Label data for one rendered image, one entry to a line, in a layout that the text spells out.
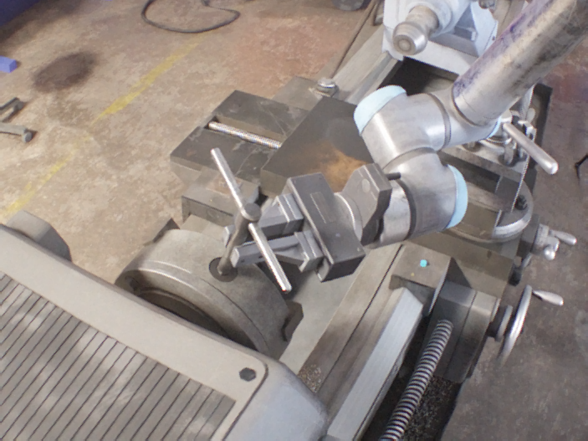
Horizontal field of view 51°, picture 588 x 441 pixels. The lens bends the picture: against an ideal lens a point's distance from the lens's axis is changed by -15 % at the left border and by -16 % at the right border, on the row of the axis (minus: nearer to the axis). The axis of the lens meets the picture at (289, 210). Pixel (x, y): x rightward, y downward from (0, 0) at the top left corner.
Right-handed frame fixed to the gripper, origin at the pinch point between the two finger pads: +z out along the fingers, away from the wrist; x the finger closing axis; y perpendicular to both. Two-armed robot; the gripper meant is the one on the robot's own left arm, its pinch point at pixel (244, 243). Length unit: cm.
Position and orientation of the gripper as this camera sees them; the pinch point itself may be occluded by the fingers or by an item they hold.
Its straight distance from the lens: 87.2
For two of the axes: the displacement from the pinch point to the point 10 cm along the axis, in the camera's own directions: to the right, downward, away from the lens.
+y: -2.9, 5.8, 7.6
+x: -4.1, -7.9, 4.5
